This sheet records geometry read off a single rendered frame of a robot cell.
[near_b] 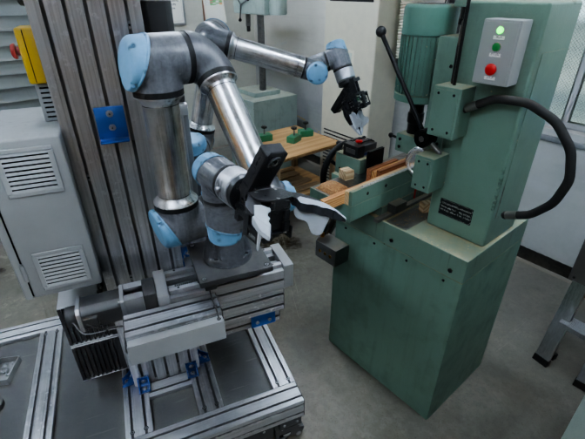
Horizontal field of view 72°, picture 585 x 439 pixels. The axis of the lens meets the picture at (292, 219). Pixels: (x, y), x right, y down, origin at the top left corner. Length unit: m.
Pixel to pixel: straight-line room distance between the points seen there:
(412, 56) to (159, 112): 0.87
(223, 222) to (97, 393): 1.13
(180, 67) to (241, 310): 0.76
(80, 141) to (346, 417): 1.43
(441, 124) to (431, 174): 0.16
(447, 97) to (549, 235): 1.77
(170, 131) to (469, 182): 0.93
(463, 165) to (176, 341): 1.02
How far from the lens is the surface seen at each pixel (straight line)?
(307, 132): 3.26
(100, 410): 1.78
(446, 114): 1.32
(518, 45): 1.25
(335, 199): 1.37
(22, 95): 3.97
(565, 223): 2.87
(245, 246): 1.25
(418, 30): 1.48
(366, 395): 1.96
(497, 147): 1.36
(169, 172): 1.06
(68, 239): 1.30
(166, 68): 0.98
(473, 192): 1.43
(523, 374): 2.27
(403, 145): 1.62
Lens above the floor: 1.55
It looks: 30 degrees down
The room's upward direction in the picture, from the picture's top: straight up
